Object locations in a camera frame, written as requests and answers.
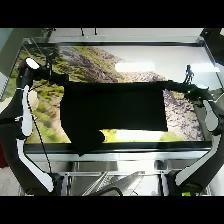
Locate dark green T-shirt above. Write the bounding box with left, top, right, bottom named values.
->
left=59, top=81, right=170, bottom=158

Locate black cable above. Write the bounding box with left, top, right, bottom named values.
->
left=27, top=87, right=54, bottom=175

